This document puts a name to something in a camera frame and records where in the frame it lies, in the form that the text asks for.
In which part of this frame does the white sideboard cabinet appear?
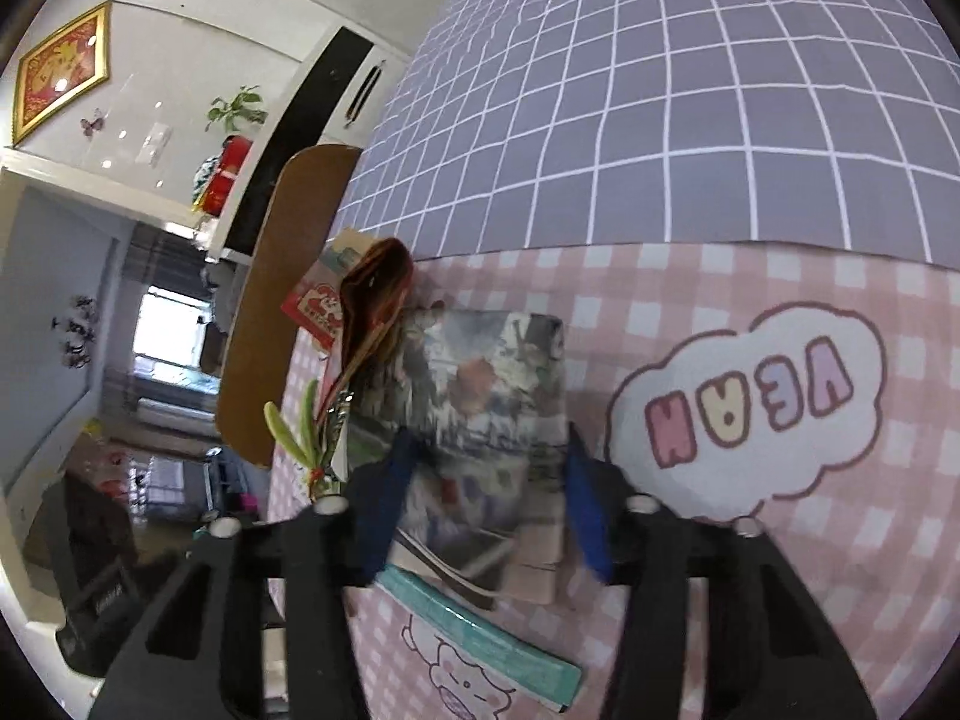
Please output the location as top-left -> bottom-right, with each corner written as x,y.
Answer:
202,22 -> 410,271

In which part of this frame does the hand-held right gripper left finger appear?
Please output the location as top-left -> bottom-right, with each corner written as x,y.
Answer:
86,427 -> 422,720

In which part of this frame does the purple grid tablecloth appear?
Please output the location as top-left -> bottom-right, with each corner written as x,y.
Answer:
330,0 -> 960,272

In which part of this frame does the potted green plant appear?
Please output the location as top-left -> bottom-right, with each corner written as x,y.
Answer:
206,86 -> 269,138

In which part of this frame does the teal strip packet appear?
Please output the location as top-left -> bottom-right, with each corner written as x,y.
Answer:
373,566 -> 584,712

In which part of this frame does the grey printed packet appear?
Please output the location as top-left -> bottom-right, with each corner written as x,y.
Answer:
349,306 -> 568,605

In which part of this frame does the black chandelier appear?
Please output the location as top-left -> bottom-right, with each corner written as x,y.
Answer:
51,295 -> 100,370

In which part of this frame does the beige card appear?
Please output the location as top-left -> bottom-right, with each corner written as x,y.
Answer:
315,229 -> 376,286

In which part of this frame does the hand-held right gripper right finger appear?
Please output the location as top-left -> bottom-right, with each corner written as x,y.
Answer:
566,427 -> 878,720

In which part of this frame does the green plastic wrapper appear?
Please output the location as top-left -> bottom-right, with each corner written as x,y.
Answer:
264,381 -> 335,500

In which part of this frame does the white double light switch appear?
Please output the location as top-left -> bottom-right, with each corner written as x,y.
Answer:
139,122 -> 173,164

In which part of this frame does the brown dining chair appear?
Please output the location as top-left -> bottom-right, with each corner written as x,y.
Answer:
216,144 -> 362,470

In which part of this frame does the blue patterned cloth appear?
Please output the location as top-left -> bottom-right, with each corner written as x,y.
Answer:
191,157 -> 222,205

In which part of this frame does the red diamond framed picture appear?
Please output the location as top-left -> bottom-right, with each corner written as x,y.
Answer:
11,0 -> 113,149

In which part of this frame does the red label packet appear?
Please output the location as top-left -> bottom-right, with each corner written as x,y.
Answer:
281,277 -> 347,352

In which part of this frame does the brown glossy wrapper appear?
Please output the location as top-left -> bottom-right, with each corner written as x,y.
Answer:
337,238 -> 418,421

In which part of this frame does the red round tin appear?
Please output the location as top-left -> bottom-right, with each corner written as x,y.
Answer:
201,135 -> 253,215

